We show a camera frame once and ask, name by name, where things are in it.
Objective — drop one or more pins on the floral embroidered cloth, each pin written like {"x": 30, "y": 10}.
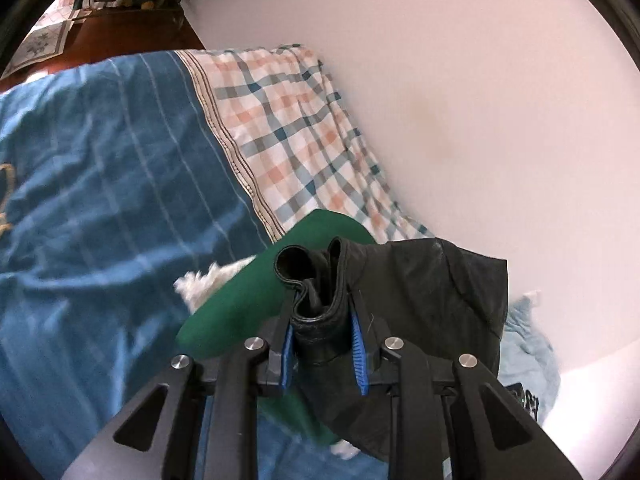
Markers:
{"x": 42, "y": 45}

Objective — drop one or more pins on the green garment with white stripes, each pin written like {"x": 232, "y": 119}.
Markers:
{"x": 240, "y": 305}

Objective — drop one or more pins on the blue and plaid bed sheet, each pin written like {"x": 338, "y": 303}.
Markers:
{"x": 100, "y": 185}

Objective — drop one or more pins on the black leather jacket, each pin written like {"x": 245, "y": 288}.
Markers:
{"x": 430, "y": 300}

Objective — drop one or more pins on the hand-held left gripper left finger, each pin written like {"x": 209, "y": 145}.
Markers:
{"x": 286, "y": 355}

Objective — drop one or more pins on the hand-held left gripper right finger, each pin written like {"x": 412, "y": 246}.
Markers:
{"x": 357, "y": 355}

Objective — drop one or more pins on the light blue garment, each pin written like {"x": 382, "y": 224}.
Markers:
{"x": 525, "y": 350}

